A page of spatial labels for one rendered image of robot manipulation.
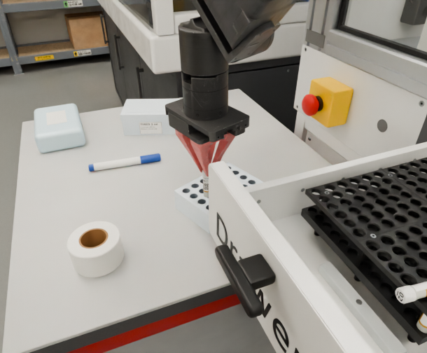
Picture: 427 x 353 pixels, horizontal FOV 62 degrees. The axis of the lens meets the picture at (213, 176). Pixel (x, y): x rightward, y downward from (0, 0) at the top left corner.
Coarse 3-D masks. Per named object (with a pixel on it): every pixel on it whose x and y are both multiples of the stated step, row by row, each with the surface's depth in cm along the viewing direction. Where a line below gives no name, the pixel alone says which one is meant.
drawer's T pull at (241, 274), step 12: (216, 252) 32; (228, 252) 31; (228, 264) 30; (240, 264) 30; (252, 264) 30; (264, 264) 30; (228, 276) 30; (240, 276) 29; (252, 276) 29; (264, 276) 29; (240, 288) 28; (252, 288) 28; (240, 300) 28; (252, 300) 27; (252, 312) 27
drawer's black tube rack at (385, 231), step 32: (416, 160) 46; (352, 192) 41; (384, 192) 41; (416, 192) 40; (320, 224) 40; (384, 224) 40; (416, 224) 36; (352, 256) 36; (416, 256) 32; (384, 288) 34; (416, 320) 30
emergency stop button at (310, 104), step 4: (304, 96) 66; (308, 96) 65; (312, 96) 64; (304, 100) 65; (308, 100) 64; (312, 100) 64; (316, 100) 64; (304, 104) 66; (308, 104) 65; (312, 104) 64; (316, 104) 64; (304, 108) 66; (308, 108) 65; (312, 108) 64; (316, 108) 64; (304, 112) 66; (308, 112) 65; (312, 112) 65; (316, 112) 65
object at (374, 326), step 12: (324, 264) 38; (324, 276) 38; (336, 276) 37; (336, 288) 36; (348, 288) 36; (348, 300) 35; (360, 300) 34; (360, 312) 34; (372, 312) 34; (372, 324) 33; (384, 324) 33; (372, 336) 32; (384, 336) 32; (384, 348) 31; (396, 348) 31
